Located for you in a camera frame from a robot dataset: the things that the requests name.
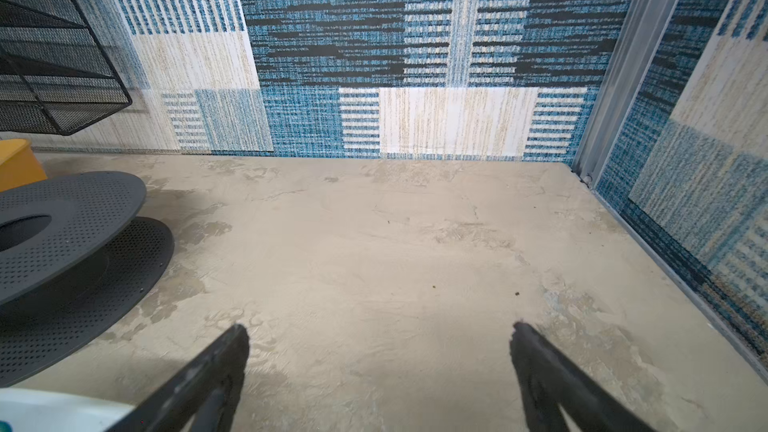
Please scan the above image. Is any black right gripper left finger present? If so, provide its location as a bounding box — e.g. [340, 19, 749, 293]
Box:
[109, 324, 250, 431]

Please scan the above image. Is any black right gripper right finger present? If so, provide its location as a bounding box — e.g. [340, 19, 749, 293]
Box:
[509, 321, 652, 431]

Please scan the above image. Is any grey perforated cable spool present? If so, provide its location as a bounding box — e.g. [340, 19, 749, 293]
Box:
[1, 171, 174, 387]

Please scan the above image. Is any white plastic tub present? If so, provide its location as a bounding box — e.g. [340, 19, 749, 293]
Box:
[1, 388, 134, 432]

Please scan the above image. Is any yellow plastic tub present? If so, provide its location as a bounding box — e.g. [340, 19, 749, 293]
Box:
[0, 139, 47, 192]

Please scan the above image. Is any black wire mesh shelf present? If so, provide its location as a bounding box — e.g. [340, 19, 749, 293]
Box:
[1, 0, 132, 136]

